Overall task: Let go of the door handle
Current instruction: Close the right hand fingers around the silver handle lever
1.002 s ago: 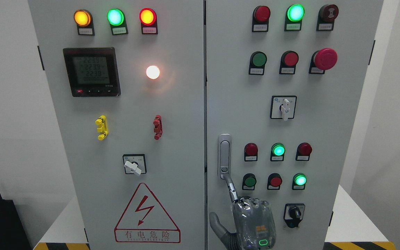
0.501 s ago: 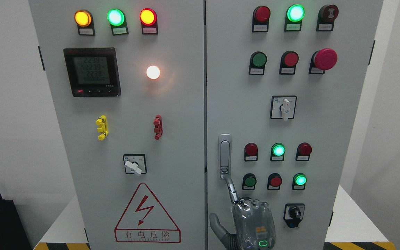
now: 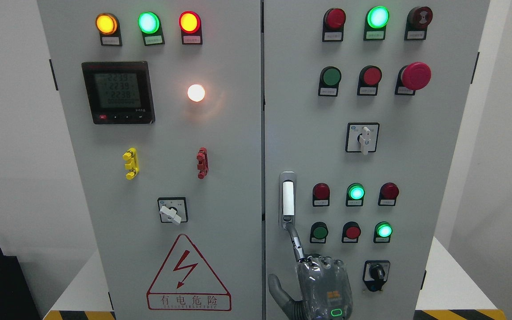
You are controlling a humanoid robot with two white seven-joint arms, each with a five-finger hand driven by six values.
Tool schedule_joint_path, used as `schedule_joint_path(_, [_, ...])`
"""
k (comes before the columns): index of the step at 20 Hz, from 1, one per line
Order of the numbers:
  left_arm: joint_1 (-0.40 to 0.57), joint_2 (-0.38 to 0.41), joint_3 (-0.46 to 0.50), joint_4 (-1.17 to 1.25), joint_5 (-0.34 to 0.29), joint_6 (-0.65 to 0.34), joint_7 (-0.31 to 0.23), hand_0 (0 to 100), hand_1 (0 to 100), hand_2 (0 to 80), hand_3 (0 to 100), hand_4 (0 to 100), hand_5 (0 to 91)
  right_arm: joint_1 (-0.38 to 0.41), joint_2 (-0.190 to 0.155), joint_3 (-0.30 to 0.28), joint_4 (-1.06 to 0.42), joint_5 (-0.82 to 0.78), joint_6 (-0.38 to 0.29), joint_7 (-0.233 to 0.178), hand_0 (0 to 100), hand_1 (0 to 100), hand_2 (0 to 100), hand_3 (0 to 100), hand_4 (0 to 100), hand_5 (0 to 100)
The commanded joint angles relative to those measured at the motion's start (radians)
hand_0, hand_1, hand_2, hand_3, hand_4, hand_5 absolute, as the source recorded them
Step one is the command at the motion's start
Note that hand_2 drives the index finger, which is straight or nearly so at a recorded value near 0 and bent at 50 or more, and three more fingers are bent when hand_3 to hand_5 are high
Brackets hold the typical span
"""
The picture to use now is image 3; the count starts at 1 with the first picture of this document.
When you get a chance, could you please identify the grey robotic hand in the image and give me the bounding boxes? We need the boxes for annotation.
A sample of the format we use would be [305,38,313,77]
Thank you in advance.
[268,224,353,320]

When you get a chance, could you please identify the silver door handle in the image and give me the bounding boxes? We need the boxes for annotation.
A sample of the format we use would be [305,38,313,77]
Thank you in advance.
[279,172,296,230]

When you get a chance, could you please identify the grey right cabinet door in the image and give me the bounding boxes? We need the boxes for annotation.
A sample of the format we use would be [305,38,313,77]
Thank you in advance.
[263,0,490,320]

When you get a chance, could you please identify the grey cabinet door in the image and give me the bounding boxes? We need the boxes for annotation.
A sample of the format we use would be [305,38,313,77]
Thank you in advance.
[37,0,263,320]
[263,0,490,320]

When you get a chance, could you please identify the grey left cabinet door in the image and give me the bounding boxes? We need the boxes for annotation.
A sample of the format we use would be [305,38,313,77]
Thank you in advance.
[37,0,263,320]

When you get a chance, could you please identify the red push button lower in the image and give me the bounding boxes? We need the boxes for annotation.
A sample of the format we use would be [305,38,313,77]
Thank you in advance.
[341,221,361,244]

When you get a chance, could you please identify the red push button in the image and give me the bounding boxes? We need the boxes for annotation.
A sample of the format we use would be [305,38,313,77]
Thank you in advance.
[341,221,361,244]
[357,65,382,96]

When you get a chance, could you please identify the green lit button lower right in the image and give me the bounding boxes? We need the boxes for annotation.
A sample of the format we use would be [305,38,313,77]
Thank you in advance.
[372,221,393,244]

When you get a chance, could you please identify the red indicator light middle left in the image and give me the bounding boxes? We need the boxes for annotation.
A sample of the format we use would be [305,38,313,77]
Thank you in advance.
[312,183,330,207]

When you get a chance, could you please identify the green indicator light middle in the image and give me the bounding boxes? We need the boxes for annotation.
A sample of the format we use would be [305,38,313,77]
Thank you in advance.
[346,183,364,207]

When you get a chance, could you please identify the green indicator light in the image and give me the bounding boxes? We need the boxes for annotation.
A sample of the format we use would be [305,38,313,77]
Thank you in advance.
[364,6,390,41]
[138,12,165,46]
[346,183,364,207]

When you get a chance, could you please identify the red indicator light middle right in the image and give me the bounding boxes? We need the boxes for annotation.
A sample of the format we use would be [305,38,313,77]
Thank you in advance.
[378,182,400,206]

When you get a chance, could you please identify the red electric warning sticker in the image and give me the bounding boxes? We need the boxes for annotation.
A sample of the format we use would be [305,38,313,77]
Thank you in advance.
[146,234,232,312]

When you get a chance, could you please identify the green push button upper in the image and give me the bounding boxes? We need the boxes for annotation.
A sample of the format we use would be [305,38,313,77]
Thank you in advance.
[318,66,342,97]

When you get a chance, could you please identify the red push button upper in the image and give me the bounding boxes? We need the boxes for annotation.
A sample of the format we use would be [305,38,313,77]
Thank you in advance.
[357,65,382,96]

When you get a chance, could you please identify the red emergency stop button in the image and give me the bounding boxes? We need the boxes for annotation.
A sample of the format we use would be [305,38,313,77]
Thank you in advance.
[395,61,432,96]

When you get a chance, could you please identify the white lit indicator light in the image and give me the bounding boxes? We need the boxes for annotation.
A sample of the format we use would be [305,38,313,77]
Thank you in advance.
[187,84,206,103]

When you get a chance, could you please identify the red indicator light top right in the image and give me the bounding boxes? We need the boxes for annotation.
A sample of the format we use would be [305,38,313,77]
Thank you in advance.
[322,8,347,42]

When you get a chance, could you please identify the green indicator light top right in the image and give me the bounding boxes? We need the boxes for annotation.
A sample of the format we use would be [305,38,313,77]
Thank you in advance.
[364,6,390,41]

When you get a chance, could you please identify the black digital power meter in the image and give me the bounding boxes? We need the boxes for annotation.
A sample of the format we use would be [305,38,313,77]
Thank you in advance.
[81,61,155,125]

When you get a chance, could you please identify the dark red buzzer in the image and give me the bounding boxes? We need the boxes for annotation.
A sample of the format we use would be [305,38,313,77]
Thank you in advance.
[404,6,433,41]

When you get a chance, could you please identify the red lit indicator light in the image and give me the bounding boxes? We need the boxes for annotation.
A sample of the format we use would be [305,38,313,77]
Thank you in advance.
[179,11,203,45]

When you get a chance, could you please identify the black box with antenna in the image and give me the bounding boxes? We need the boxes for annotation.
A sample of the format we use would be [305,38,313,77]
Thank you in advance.
[0,247,41,320]

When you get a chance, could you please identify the green indicator light top left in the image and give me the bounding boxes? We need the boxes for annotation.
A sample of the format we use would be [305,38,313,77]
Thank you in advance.
[138,12,165,46]

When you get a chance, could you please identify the amber indicator light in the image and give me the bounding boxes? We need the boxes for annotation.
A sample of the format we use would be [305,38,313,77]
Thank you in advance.
[95,12,122,46]

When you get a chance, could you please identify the black rotary selector switch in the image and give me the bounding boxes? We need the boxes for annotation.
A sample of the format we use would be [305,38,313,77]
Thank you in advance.
[362,260,391,292]

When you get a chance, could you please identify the white rotary switch upper right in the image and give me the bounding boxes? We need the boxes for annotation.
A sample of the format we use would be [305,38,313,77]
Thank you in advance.
[345,122,380,155]

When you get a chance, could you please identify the white rotary switch left door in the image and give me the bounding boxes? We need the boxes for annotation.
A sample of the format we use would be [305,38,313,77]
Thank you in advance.
[158,197,188,225]

